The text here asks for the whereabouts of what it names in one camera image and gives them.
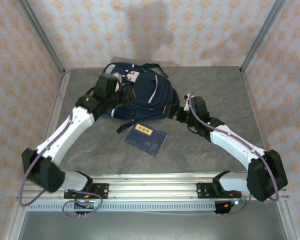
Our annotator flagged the navy blue backpack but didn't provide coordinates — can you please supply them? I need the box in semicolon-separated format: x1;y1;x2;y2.
99;62;181;135

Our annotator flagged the navy notebook with plant print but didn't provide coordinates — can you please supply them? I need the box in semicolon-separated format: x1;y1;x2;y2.
124;122;168;158

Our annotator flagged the small circuit board green light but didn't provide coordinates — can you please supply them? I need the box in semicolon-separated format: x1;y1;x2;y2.
74;201;102;211
214;198;248;216

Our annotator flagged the grey sheet metal panel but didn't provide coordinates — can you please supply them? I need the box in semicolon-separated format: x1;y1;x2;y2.
19;211;288;240

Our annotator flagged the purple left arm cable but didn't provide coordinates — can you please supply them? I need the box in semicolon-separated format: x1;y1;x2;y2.
19;71;103;219

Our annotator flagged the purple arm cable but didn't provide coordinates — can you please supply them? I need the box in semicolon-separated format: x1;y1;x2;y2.
19;71;103;219
188;92;281;216

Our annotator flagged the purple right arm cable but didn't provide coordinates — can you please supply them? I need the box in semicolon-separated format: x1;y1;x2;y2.
188;92;281;216

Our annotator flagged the aluminium side rail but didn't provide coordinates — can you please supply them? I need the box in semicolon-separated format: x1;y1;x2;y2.
29;68;72;181

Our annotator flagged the aluminium table edge rail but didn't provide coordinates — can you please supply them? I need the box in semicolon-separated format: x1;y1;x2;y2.
29;170;275;181

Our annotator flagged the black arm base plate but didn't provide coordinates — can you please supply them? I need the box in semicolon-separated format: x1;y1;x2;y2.
196;182;242;200
64;183;110;200

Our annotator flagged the wide aluminium base rail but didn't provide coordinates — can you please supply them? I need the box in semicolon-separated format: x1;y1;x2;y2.
16;181;291;202

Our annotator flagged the aluminium frame post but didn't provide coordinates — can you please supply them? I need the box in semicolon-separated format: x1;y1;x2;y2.
16;0;66;76
239;0;288;74

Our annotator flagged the white slotted cable duct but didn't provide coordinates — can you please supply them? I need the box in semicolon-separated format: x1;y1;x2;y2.
27;201;217;212

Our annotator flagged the aluminium lower frame strut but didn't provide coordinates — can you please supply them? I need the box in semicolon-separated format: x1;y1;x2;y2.
277;199;300;240
4;201;28;240

